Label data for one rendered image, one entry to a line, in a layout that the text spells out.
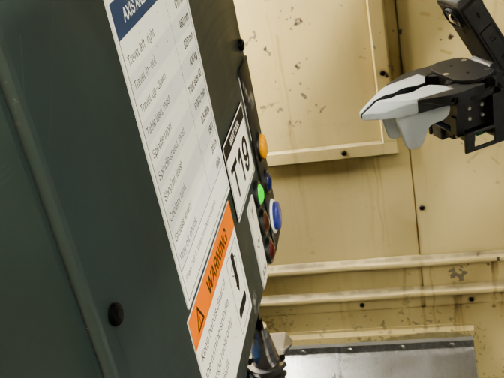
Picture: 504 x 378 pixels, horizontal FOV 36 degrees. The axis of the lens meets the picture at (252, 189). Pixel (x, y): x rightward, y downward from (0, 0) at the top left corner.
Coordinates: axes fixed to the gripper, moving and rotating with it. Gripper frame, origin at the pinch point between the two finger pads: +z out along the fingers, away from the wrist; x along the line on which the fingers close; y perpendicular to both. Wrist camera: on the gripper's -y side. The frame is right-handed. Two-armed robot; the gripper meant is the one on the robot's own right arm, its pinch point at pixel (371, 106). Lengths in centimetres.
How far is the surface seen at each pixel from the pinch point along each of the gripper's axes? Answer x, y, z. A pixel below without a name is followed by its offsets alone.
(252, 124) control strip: -0.8, -2.6, 13.3
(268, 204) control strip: -0.8, 6.3, 13.2
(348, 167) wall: 61, 40, -25
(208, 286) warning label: -21.5, -0.8, 25.3
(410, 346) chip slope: 56, 86, -32
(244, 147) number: -5.2, -2.6, 15.9
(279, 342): 32, 51, 5
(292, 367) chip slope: 67, 88, -7
